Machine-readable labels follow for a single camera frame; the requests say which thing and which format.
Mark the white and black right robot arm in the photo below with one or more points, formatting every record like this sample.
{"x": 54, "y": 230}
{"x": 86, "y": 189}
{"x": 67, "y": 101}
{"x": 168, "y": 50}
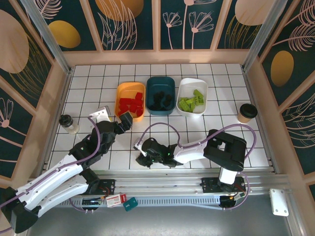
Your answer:
{"x": 192, "y": 152}

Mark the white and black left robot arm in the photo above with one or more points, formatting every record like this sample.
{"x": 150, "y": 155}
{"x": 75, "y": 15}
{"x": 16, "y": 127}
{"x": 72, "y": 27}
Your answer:
{"x": 49, "y": 177}

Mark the orange plastic container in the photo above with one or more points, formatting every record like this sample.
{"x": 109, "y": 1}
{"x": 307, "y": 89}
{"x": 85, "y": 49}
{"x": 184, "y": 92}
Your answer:
{"x": 130, "y": 86}

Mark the small bottle with black cap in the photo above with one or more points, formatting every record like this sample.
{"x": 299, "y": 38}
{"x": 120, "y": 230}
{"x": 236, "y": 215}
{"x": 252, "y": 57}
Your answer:
{"x": 69, "y": 124}

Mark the red and white small box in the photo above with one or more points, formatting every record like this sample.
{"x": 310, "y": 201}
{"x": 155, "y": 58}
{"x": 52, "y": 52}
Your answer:
{"x": 114, "y": 199}

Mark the teal plastic container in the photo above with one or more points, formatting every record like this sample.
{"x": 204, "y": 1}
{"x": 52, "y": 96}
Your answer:
{"x": 160, "y": 82}

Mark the white plastic container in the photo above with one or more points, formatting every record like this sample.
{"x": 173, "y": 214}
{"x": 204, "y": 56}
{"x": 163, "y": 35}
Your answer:
{"x": 192, "y": 84}

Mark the paper coffee cup black lid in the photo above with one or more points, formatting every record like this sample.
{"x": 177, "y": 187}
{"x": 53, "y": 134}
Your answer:
{"x": 247, "y": 113}

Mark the white mounting plate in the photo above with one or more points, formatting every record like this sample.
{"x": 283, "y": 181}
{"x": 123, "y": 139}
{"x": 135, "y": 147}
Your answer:
{"x": 279, "y": 201}

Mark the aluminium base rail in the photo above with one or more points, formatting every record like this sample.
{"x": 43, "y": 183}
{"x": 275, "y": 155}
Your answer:
{"x": 160, "y": 183}

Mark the aluminium side rail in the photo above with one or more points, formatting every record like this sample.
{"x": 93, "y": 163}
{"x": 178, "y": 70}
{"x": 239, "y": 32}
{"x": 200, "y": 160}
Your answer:
{"x": 57, "y": 118}
{"x": 261, "y": 118}

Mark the aluminium frame post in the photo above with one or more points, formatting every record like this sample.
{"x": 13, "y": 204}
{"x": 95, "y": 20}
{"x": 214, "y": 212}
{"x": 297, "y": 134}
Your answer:
{"x": 46, "y": 32}
{"x": 261, "y": 37}

